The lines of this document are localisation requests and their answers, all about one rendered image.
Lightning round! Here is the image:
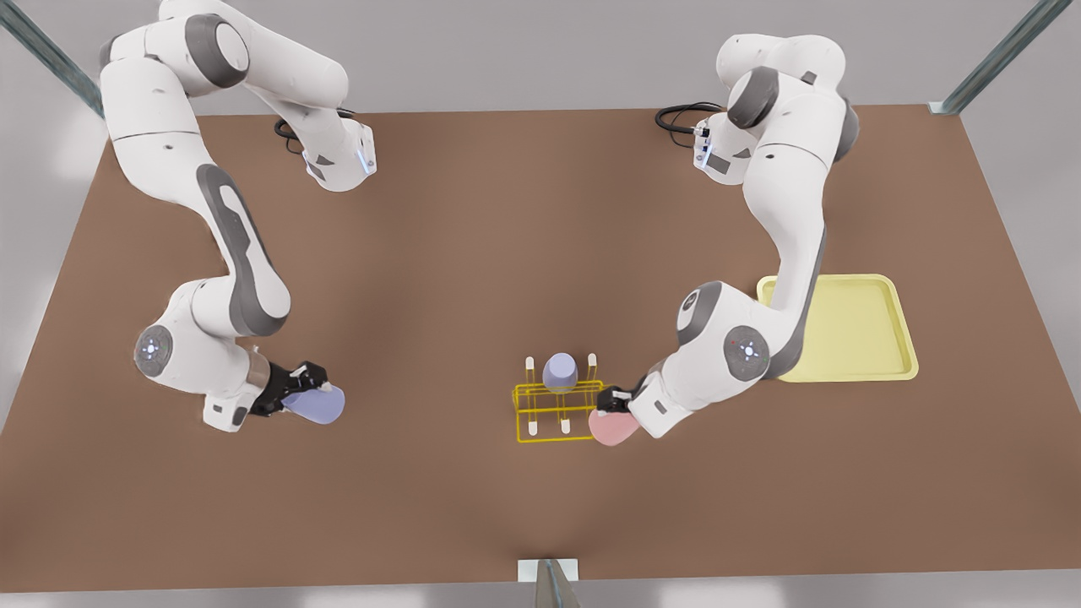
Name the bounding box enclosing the blue cup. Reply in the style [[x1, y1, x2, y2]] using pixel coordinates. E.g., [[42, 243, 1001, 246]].
[[281, 383, 346, 426]]

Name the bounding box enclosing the pink cup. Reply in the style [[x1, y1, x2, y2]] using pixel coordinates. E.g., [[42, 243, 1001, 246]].
[[589, 408, 641, 447]]

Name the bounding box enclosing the purple cup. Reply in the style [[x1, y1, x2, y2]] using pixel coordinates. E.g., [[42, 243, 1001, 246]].
[[542, 352, 580, 394]]

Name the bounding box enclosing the yellow tray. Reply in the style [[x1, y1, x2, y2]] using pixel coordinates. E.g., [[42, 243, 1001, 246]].
[[756, 274, 920, 383]]

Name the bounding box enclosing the yellow wire cup rack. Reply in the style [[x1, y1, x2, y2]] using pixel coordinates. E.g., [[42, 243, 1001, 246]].
[[513, 354, 606, 443]]

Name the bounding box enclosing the silver frame post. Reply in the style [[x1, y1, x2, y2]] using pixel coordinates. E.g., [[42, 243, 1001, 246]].
[[517, 558, 582, 608], [0, 0, 105, 118], [928, 0, 1074, 116]]

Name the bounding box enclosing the black cable loop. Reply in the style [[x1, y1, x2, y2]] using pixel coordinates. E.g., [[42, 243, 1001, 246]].
[[655, 101, 726, 149], [274, 107, 356, 155]]

